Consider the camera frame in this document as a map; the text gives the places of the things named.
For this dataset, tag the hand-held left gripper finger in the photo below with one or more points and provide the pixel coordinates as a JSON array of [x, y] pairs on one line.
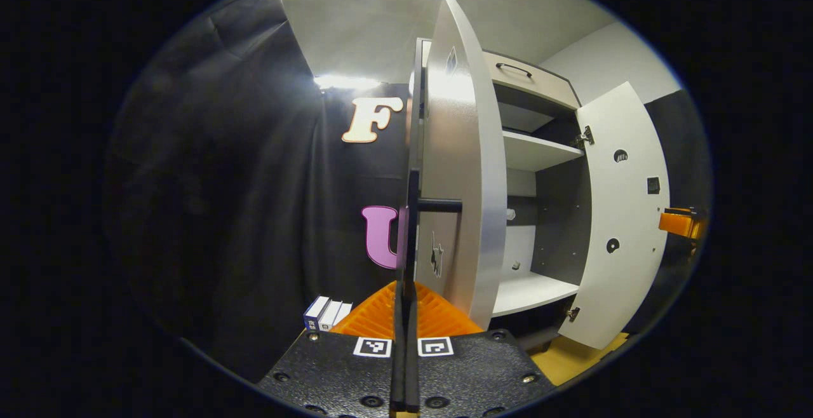
[[413, 367], [398, 367]]

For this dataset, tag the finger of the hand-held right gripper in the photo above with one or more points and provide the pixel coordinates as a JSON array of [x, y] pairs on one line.
[[676, 222]]

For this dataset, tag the white cabinet door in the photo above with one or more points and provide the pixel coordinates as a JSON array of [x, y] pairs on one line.
[[463, 151], [625, 215]]

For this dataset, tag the white double-door shoe cabinet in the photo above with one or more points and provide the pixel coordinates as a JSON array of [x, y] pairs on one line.
[[533, 151]]

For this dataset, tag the white cabinet drawer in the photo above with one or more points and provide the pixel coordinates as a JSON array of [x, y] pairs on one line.
[[540, 84]]

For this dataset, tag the small white blue box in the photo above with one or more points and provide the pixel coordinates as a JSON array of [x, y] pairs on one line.
[[313, 313]]

